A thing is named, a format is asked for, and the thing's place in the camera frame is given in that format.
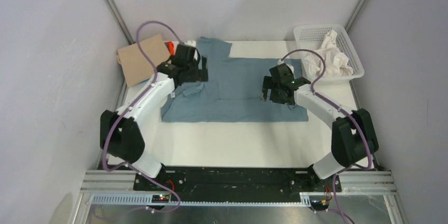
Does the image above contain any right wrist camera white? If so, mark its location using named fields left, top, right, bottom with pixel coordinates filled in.
left=277, top=59, right=294, bottom=72

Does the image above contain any purple cable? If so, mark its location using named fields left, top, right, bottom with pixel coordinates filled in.
left=101, top=21, right=183, bottom=214
left=279, top=49, right=375, bottom=224

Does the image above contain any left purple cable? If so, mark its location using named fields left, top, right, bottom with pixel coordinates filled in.
left=101, top=21, right=183, bottom=214

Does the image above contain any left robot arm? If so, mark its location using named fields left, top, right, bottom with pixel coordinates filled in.
left=100, top=43, right=208, bottom=190

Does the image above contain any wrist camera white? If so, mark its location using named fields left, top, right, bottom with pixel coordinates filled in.
left=277, top=59, right=294, bottom=72
left=183, top=40, right=197, bottom=47

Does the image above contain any white plastic basket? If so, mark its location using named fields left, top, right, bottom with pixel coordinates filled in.
left=293, top=24, right=365, bottom=84

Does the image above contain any grey-blue t-shirt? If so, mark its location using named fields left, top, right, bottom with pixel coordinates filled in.
left=161, top=37, right=309, bottom=123

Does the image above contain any aluminium frame rail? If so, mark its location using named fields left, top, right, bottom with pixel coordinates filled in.
left=71, top=166, right=408, bottom=223

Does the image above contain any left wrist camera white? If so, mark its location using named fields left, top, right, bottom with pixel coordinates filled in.
left=183, top=40, right=197, bottom=47

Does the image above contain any folded tan t-shirt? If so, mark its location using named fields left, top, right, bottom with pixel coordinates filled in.
left=117, top=34, right=170, bottom=87

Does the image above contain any folded orange t-shirt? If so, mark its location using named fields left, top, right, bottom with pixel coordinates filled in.
left=165, top=41, right=175, bottom=56

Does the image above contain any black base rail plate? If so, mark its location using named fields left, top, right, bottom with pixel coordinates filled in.
left=133, top=166, right=342, bottom=203

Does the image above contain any crumpled white t-shirt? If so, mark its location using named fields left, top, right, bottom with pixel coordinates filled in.
left=302, top=30, right=353, bottom=79

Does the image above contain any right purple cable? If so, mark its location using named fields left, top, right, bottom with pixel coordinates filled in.
left=279, top=49, right=375, bottom=224

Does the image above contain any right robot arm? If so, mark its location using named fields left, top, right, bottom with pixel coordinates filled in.
left=262, top=63, right=379, bottom=191

